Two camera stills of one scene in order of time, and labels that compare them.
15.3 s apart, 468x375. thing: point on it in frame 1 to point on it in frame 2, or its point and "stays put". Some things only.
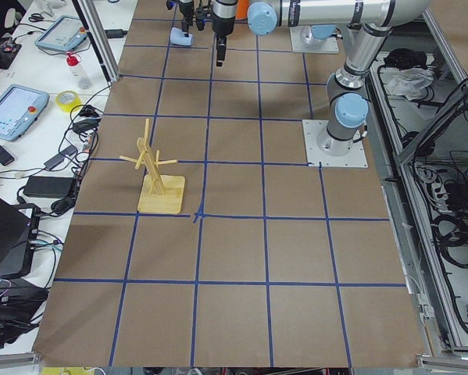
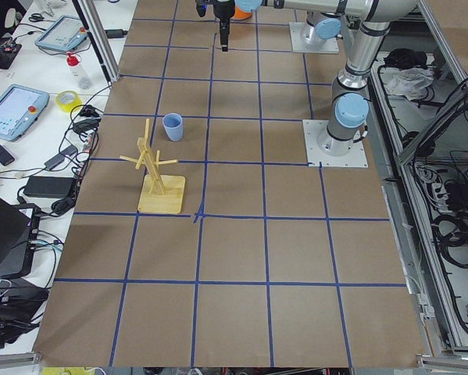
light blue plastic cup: x=177 y=37 to x=173 y=123
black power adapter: x=48 y=187 stays put
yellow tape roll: x=69 y=107 stays put
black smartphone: x=1 y=155 stays put
